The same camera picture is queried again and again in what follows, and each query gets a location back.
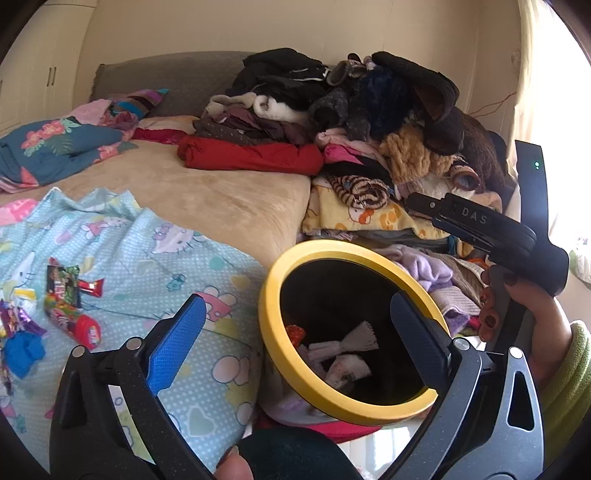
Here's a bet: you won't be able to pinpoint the blue rubber glove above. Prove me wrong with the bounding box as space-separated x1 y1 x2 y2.
3 331 45 379

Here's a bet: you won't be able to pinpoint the purple orange snack wrapper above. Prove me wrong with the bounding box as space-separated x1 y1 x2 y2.
0 300 47 338

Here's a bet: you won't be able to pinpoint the red small candy wrapper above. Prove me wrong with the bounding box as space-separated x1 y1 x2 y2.
78 279 104 298

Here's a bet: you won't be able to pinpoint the green black snack packet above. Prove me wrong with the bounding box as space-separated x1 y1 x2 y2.
46 257 81 308

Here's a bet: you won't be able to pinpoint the green sleeve forearm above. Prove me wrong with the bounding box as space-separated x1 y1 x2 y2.
540 321 591 466

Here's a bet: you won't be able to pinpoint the yellow rimmed black trash bin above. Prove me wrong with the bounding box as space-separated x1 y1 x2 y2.
259 240 446 426

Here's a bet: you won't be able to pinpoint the white paper trash in bin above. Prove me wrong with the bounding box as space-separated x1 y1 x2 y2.
297 321 379 391

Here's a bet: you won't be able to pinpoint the right hand painted nails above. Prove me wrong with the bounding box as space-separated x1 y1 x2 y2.
478 267 574 388

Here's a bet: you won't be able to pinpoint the left hand painted nails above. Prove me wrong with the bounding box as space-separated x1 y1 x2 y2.
214 445 253 480

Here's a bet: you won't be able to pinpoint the lilac fluffy sweater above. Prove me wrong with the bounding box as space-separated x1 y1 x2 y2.
376 245 453 292

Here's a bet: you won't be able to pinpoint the red round snack packet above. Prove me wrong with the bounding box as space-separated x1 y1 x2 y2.
43 294 102 350

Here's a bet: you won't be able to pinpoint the light blue Hello Kitty blanket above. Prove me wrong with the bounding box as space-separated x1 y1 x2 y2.
1 188 264 468

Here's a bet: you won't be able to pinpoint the red crumpled wrapper in bin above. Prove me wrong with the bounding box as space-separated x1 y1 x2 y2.
286 324 307 348

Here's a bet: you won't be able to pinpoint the tan knitted sweater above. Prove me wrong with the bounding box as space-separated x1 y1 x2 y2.
378 124 457 184

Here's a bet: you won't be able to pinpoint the beige bed sheet mattress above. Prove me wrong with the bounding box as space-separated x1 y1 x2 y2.
1 129 311 266

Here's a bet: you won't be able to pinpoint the striped brown knit garment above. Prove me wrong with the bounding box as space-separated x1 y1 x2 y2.
325 174 394 209

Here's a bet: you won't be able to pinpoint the yellow cartoon blanket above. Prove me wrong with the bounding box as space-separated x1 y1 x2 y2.
301 177 450 240

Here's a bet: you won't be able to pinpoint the pink cartoon blanket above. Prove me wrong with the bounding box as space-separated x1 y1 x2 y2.
0 198 38 226

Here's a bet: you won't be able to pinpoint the red folded garment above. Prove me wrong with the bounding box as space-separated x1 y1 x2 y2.
177 136 325 176

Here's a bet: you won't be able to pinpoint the black clothes pile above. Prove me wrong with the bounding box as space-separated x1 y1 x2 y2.
226 47 507 191

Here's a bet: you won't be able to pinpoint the blue floral quilt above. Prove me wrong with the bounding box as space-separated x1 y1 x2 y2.
0 117 136 193

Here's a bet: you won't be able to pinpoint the striped purple sock garment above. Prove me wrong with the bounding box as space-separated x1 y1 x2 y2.
98 88 168 131

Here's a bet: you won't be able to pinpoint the grey padded headboard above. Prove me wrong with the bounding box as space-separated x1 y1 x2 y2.
89 51 249 116

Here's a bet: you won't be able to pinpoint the cream wardrobe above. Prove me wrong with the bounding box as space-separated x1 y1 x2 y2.
1 1 97 135

